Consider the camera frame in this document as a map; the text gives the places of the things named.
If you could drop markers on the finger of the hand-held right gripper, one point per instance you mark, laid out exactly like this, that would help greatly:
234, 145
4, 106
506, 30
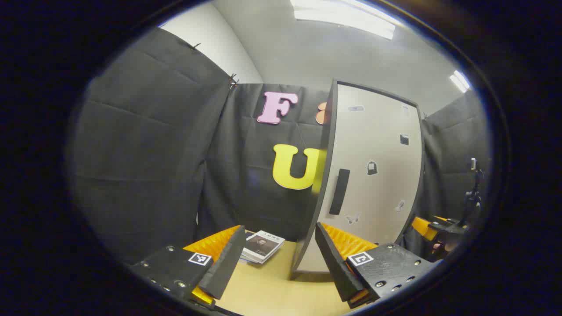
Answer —
423, 227

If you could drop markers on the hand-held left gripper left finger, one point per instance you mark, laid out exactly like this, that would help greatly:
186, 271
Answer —
226, 263

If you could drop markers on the dark grey cabinet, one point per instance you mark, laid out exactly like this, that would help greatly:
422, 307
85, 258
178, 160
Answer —
327, 175

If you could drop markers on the small ceiling light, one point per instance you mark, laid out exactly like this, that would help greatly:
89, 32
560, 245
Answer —
459, 81

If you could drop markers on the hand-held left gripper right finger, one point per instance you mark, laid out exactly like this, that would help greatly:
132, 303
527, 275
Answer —
336, 267

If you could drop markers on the portrait cover book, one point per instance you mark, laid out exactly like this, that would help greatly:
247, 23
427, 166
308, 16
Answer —
263, 246

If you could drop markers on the white cabinet door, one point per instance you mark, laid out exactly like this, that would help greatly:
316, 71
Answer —
377, 131

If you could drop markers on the black backdrop cloth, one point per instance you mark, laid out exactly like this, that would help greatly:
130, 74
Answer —
145, 153

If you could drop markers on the blue cover book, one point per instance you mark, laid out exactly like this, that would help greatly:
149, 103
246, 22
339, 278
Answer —
250, 235

